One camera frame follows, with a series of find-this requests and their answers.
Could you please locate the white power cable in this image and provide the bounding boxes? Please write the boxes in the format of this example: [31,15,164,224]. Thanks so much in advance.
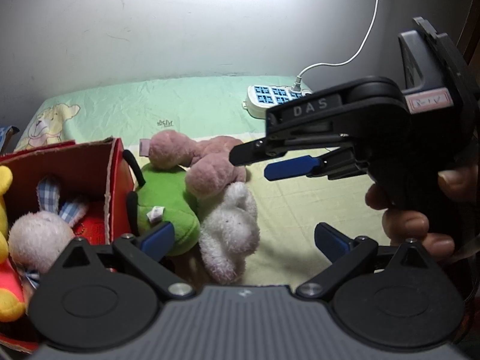
[294,0,384,92]

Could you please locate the red cardboard box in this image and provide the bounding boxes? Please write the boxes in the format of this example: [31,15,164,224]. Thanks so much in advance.
[0,137,136,353]

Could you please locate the yellow tiger plush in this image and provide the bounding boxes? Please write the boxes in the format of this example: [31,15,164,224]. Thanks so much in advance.
[0,165,29,323]

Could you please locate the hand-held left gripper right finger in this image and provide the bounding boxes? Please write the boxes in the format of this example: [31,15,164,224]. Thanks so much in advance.
[296,222,445,301]

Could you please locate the person's right hand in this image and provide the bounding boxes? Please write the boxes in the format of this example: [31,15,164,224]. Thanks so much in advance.
[365,165,480,263]

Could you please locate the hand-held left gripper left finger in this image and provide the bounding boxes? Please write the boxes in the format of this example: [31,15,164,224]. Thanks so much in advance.
[47,222,196,302]

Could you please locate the white power strip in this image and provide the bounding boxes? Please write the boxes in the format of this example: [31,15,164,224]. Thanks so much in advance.
[243,84,313,118]

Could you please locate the white rabbit plush plaid ears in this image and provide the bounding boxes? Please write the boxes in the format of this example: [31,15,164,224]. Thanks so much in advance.
[7,174,89,289]
[198,182,260,286]

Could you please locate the green plush with black limbs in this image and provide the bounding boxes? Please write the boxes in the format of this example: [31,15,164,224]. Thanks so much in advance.
[123,149,201,257]

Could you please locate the cartoon print bed sheet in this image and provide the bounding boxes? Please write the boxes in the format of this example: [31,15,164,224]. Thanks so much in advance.
[15,75,394,289]

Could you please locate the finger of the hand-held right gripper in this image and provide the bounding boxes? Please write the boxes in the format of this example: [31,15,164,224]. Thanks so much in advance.
[229,135,353,166]
[263,146,370,182]

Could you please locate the pink bear plush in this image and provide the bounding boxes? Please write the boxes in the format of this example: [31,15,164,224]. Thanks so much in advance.
[139,129,248,200]

